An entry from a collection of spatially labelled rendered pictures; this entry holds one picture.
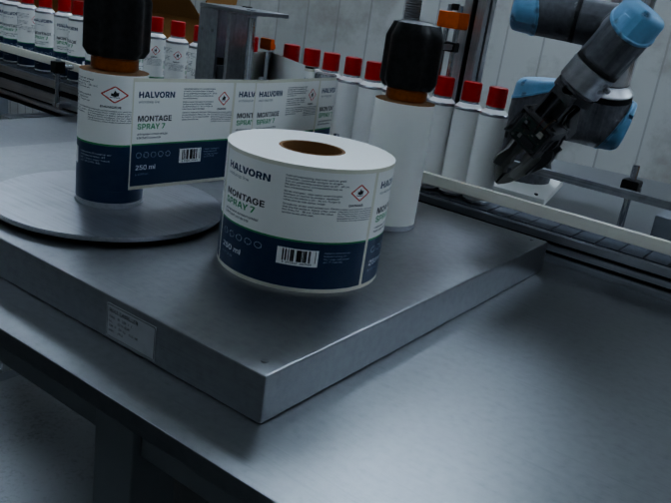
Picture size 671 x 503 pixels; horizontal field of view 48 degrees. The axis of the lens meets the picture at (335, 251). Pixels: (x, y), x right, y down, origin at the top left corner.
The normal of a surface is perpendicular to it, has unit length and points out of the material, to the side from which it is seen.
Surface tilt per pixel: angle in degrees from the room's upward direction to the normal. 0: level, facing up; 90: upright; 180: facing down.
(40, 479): 0
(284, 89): 90
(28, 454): 0
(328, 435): 0
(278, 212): 90
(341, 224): 90
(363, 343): 90
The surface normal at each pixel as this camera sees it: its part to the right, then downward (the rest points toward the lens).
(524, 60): -0.42, 0.25
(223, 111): 0.73, 0.32
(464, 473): 0.14, -0.94
